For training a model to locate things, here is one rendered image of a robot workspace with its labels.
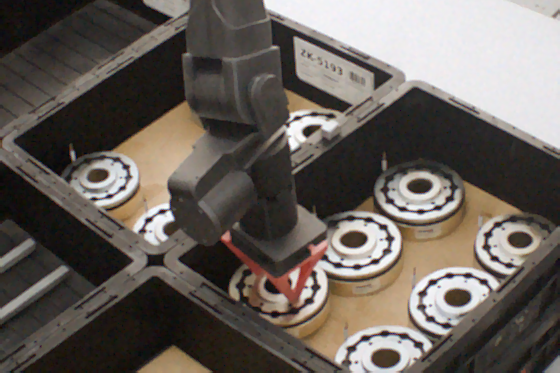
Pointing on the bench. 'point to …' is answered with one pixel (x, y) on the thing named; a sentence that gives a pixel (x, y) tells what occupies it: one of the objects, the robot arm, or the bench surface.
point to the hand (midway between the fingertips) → (278, 280)
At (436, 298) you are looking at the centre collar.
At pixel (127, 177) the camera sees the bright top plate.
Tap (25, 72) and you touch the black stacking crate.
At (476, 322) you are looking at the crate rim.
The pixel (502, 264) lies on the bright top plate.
